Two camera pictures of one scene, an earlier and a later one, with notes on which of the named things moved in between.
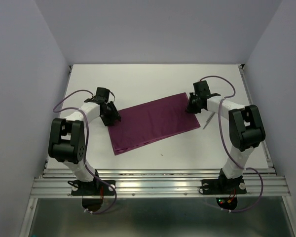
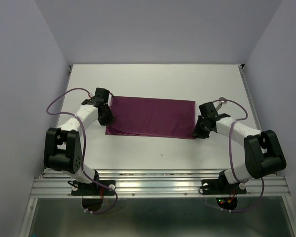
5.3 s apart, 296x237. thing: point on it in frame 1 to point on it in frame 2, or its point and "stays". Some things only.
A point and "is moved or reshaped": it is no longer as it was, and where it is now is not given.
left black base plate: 95,187 stays
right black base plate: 223,185 stays
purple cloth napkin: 143,125 is moved or reshaped
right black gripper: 189,108 to 197,132
